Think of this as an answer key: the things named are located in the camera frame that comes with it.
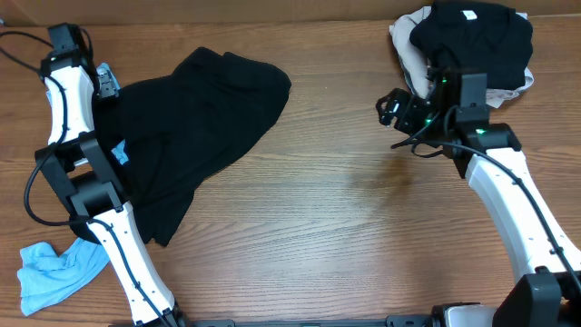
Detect black t-shirt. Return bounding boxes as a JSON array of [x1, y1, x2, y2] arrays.
[[93, 47, 291, 246]]

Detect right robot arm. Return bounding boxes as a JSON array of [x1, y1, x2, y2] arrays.
[[376, 68, 580, 326]]

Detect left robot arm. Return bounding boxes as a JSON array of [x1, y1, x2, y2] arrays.
[[34, 23, 190, 327]]

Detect folded beige garment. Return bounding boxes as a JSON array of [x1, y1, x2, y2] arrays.
[[389, 5, 535, 108]]

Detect folded black shirt on pile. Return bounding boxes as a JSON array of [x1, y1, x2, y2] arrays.
[[409, 1, 533, 90]]

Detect light blue cloth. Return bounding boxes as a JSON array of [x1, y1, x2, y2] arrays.
[[17, 66, 110, 316]]

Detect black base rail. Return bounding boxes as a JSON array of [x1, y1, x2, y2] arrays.
[[167, 314, 433, 327]]

